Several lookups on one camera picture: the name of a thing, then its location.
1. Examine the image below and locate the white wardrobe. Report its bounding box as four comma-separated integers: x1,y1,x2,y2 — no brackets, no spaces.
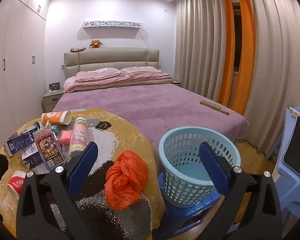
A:
0,0,51,155

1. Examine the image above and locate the window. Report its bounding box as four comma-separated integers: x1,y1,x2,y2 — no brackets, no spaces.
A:
232,2,241,73

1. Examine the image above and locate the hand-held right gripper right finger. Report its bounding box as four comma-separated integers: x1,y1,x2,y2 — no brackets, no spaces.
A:
199,142,283,240

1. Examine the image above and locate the large blue white milk carton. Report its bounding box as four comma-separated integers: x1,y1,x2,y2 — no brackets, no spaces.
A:
4,129,37,158

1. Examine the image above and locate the orange curtain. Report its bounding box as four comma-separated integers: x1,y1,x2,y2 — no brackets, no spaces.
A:
236,0,257,116
219,0,236,108

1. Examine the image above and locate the folded pink blanket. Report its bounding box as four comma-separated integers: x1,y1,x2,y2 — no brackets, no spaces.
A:
64,73,174,92

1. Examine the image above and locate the purple bedspread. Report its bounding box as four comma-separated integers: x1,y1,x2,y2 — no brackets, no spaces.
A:
51,83,249,155

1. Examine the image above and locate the white dotted cardboard piece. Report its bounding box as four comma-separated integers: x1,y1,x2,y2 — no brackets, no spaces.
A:
35,121,52,140

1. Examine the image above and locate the white wall shelf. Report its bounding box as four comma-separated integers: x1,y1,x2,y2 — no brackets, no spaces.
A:
83,21,142,30

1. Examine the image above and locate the dark printed card box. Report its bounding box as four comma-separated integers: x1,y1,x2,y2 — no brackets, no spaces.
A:
34,132,67,172

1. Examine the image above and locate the pink plastic bottle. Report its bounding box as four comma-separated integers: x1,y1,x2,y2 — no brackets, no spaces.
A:
69,117,89,158

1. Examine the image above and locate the light blue plastic chair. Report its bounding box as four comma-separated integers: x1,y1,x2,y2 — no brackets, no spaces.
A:
266,107,300,212

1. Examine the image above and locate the black floor cable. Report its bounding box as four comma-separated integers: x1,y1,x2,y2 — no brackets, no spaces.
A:
240,140,267,156

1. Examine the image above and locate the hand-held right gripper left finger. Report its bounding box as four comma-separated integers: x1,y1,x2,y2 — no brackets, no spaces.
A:
16,142,100,240

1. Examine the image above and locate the beige curtain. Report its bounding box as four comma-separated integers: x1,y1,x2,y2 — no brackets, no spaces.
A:
242,0,300,157
175,0,231,105

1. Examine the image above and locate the pink pillow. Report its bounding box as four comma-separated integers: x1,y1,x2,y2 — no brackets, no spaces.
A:
74,67,125,83
120,66,166,77

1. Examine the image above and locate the red white paper cup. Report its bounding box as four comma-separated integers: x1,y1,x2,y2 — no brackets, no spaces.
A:
7,170,28,195

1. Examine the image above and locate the round yellow printed blanket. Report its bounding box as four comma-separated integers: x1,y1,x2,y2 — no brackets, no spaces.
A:
0,109,166,240

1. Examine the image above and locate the blue plastic stool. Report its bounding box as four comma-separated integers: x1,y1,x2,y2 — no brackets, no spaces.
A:
152,172,221,240

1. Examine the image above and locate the light blue plastic basket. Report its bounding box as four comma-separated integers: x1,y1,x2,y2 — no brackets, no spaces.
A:
158,127,241,208

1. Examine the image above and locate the wooden ruler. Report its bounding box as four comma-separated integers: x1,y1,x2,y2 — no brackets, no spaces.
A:
199,100,231,116

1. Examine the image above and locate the beige padded headboard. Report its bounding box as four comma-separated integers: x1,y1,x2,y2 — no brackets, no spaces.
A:
63,47,161,81

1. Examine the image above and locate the grey nightstand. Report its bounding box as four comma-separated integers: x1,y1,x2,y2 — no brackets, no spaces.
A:
42,90,65,113

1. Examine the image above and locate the pink pack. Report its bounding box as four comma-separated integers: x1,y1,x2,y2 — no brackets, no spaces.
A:
59,129,73,145

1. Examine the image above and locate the orange plastic bag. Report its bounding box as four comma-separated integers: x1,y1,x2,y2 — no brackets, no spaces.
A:
104,151,149,210

